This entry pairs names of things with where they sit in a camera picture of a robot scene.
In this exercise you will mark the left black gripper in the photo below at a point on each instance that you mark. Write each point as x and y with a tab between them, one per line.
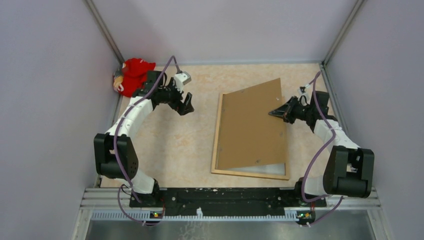
184	108

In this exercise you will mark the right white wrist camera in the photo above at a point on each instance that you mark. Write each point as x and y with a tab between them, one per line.
303	95

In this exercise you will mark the red cloth doll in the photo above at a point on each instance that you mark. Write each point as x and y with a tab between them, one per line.
131	75

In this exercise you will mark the plant window photo print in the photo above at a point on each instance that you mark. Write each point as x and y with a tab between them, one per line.
261	169

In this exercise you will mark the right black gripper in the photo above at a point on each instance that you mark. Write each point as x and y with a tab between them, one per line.
285	111

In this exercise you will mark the brown cardboard backing board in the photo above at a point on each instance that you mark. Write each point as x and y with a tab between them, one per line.
248	135

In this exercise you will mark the wooden picture frame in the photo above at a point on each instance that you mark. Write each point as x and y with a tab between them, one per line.
215	149

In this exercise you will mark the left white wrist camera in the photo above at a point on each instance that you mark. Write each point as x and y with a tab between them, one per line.
181	79

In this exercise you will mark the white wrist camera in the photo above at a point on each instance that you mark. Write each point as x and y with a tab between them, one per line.
181	79
303	95

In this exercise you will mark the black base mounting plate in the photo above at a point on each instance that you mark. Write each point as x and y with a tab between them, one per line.
221	202

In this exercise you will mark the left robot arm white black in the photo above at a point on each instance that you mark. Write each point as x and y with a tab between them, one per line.
115	155

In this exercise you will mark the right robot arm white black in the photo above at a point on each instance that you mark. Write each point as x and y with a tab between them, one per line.
349	169

